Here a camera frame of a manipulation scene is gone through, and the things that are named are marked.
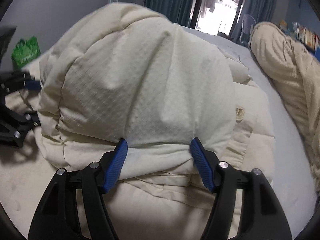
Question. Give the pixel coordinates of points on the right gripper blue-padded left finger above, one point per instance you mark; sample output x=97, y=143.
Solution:
x=56, y=216

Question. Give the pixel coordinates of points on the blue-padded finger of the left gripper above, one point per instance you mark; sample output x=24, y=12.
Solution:
x=33, y=85

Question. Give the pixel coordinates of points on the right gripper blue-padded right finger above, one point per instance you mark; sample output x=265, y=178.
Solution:
x=261, y=216

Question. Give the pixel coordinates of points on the cream hooded padded jacket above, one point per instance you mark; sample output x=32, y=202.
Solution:
x=125, y=71

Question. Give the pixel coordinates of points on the green plastic bag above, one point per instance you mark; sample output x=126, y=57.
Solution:
x=24, y=52

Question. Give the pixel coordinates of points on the light blue bed sheet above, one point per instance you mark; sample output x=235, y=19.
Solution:
x=293, y=181

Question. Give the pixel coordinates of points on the white standing fan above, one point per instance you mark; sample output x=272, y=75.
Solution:
x=112, y=1

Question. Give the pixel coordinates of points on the cream waffle blanket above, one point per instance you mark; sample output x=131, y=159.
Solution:
x=295, y=74

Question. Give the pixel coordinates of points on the row of books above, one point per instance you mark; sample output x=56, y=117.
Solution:
x=302, y=34

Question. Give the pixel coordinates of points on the blue desk chair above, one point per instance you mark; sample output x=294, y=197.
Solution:
x=248, y=23

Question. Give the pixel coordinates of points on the teal curtain right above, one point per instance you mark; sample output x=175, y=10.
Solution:
x=260, y=10

